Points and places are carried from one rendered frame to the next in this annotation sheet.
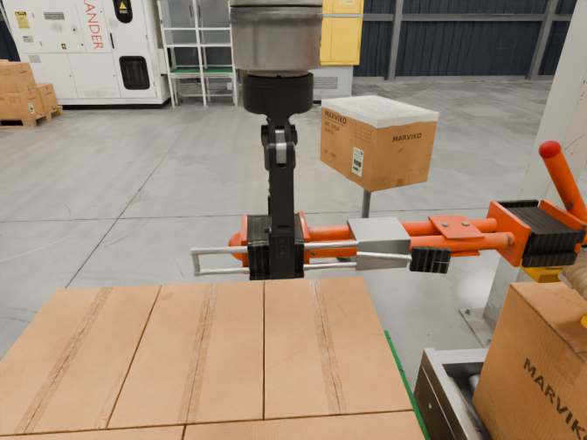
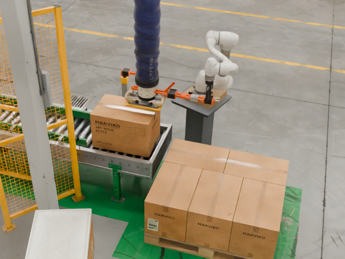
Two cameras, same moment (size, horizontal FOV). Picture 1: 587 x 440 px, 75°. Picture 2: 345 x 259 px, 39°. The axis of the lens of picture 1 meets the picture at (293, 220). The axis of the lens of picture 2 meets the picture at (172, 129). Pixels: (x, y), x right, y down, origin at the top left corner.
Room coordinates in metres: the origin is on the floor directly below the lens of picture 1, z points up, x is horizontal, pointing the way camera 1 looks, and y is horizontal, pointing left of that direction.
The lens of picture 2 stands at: (4.15, 0.93, 3.56)
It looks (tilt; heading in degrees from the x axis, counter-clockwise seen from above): 35 degrees down; 199
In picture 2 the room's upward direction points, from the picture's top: 2 degrees clockwise
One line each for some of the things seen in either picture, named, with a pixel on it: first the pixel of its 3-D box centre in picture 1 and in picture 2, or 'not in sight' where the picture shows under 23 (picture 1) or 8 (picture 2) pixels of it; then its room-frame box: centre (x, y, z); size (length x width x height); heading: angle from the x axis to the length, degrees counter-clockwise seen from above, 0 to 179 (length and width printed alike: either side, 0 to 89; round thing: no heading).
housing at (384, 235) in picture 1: (376, 242); (194, 97); (0.44, -0.11, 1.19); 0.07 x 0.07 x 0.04; 5
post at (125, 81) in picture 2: not in sight; (126, 115); (0.01, -1.03, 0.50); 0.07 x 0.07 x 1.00; 4
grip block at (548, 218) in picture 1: (530, 231); (172, 93); (0.45, -0.32, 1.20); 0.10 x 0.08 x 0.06; 5
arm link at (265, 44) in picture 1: (277, 42); (209, 76); (0.42, 0.02, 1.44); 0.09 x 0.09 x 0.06
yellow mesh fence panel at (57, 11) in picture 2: not in sight; (30, 127); (1.25, -1.37, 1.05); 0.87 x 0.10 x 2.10; 146
